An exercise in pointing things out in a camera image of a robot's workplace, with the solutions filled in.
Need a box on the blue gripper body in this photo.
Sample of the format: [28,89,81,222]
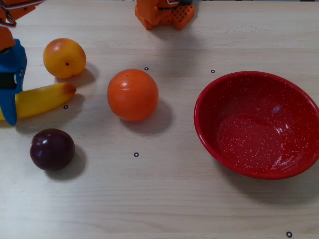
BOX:
[0,38,28,94]

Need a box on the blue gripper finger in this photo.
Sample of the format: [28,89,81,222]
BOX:
[0,92,18,126]

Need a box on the yellow toy banana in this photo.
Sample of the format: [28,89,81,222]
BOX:
[0,82,77,121]

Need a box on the orange robot base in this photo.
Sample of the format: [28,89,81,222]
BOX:
[134,0,195,30]

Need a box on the red speckled bowl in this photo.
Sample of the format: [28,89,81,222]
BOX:
[193,71,319,180]

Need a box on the yellow orange peach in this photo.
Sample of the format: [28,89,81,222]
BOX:
[42,37,87,79]

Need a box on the dark purple plum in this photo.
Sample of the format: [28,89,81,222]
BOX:
[29,128,76,172]

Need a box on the orange fruit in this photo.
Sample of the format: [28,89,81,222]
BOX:
[107,69,160,122]

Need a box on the red white gripper cable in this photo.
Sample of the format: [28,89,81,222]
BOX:
[0,3,18,28]

